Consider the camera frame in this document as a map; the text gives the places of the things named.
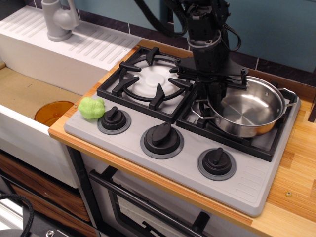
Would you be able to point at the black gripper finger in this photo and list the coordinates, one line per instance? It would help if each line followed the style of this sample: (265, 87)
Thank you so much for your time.
(202, 89)
(217, 91)

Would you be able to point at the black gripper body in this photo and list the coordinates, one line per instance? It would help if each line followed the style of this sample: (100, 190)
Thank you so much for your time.
(232, 74)

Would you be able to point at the stainless steel pot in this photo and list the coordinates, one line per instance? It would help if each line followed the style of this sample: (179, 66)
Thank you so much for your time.
(247, 113)

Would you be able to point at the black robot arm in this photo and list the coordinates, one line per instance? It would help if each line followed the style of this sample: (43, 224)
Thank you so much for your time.
(210, 66)

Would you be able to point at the black middle stove knob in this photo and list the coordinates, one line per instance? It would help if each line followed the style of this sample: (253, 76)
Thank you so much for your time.
(162, 141)

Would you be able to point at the black stove knob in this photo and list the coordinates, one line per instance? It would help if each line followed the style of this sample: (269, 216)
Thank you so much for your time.
(114, 121)
(216, 164)
(162, 141)

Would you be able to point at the black right stove knob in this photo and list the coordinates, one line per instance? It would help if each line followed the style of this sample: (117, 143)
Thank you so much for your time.
(216, 164)

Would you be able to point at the grey toy stove top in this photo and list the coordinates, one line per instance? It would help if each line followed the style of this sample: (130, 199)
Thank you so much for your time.
(246, 191)

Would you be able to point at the black left stove knob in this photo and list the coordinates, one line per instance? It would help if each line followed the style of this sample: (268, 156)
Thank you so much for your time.
(114, 121)

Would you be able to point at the green toy cauliflower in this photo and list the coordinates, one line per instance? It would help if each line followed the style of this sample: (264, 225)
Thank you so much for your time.
(91, 108)

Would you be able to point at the black right burner grate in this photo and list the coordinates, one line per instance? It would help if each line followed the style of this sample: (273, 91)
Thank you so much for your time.
(267, 146)

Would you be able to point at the black burner grate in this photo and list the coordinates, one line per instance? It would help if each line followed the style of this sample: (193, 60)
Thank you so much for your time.
(267, 146)
(148, 82)

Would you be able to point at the black left burner grate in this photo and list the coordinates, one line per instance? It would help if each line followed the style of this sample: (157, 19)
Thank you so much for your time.
(148, 82)

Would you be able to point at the orange sink drain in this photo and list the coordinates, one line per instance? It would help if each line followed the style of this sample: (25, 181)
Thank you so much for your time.
(51, 112)

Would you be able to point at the grey toy faucet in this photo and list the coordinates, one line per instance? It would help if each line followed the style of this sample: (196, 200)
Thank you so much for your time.
(59, 21)

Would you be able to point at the white toy sink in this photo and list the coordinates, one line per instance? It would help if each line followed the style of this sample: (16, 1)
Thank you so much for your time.
(35, 71)

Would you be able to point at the wooden drawer fronts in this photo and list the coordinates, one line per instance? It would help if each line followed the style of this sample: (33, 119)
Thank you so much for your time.
(51, 198)

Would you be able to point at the black oven door handle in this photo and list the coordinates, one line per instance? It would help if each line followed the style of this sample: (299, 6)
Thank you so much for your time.
(104, 180)

